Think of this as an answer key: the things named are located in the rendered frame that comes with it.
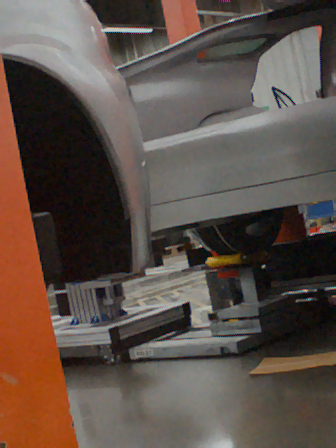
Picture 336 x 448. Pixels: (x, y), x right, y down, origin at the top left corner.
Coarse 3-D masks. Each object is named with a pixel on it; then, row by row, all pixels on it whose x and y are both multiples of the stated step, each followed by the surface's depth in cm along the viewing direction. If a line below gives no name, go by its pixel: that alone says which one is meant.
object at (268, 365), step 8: (328, 352) 492; (264, 360) 502; (272, 360) 500; (280, 360) 498; (288, 360) 494; (296, 360) 490; (304, 360) 486; (312, 360) 481; (320, 360) 477; (328, 360) 472; (256, 368) 489; (264, 368) 486; (272, 368) 482; (280, 368) 479; (288, 368) 475; (296, 368) 470; (304, 368) 467
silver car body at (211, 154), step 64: (320, 0) 594; (128, 64) 514; (192, 64) 559; (256, 64) 615; (320, 64) 675; (192, 128) 550; (256, 128) 426; (320, 128) 408; (192, 192) 461; (256, 192) 440; (320, 192) 422
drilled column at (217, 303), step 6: (204, 270) 674; (210, 270) 671; (210, 276) 671; (210, 282) 672; (210, 288) 673; (216, 288) 670; (210, 294) 674; (216, 294) 671; (210, 300) 675; (216, 300) 672; (222, 300) 670; (228, 300) 675; (216, 306) 672; (222, 306) 670; (228, 306) 674
